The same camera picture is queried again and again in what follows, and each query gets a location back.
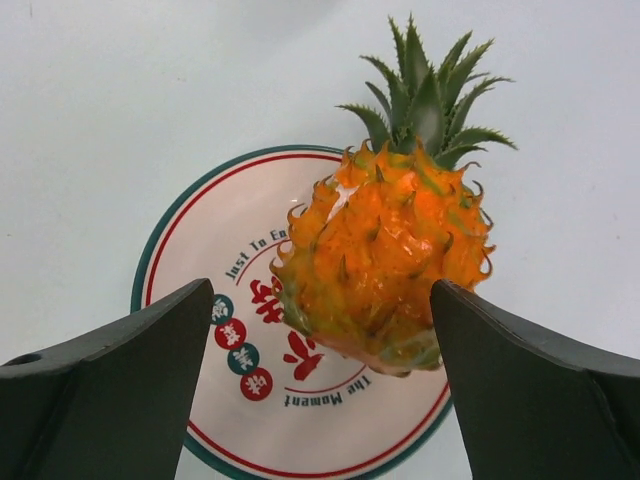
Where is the orange fake pineapple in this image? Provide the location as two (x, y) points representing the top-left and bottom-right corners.
(270, 22), (511, 377)

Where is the round printed plate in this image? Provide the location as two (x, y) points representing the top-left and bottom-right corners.
(131, 145), (452, 479)

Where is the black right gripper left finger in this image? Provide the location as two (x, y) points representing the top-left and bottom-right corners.
(1, 279), (214, 480)

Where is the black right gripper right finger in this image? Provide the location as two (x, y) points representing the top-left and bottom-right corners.
(430, 280), (639, 480)

